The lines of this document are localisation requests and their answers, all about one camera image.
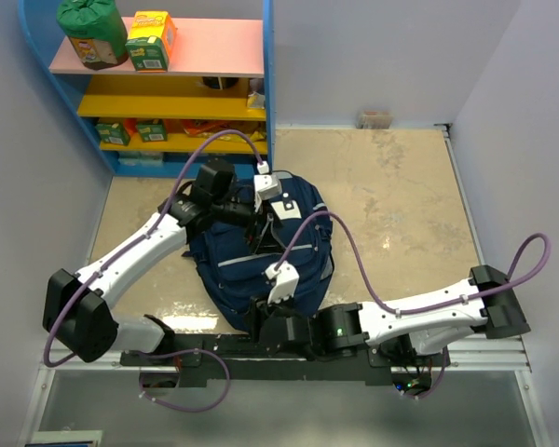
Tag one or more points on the green box left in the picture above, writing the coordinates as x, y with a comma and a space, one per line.
113, 133

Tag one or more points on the blue shelf unit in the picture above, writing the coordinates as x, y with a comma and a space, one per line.
208, 78

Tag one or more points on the green box right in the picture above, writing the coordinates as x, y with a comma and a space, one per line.
154, 130

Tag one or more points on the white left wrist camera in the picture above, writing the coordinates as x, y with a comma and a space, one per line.
266, 184

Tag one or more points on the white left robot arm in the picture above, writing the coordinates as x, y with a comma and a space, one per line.
78, 307

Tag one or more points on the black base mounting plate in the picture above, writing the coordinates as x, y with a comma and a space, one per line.
208, 357

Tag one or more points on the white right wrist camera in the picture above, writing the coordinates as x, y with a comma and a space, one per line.
283, 278

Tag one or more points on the green chips canister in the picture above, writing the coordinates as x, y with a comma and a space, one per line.
96, 31

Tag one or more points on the small brown box at wall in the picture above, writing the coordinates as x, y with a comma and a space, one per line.
373, 119

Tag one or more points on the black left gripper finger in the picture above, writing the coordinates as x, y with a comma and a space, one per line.
271, 241
253, 231

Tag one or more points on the orange yellow snack packets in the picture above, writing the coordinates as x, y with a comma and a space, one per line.
204, 129

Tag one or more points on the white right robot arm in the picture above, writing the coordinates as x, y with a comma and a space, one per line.
405, 331

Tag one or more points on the yellow green carton box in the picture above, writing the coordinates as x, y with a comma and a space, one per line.
150, 41

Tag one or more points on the aluminium rail frame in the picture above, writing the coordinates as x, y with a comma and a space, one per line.
403, 231

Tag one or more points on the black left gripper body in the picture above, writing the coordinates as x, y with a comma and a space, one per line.
236, 210

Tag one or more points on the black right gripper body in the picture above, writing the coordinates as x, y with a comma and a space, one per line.
262, 311

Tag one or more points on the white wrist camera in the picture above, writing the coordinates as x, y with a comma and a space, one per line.
283, 278
266, 184

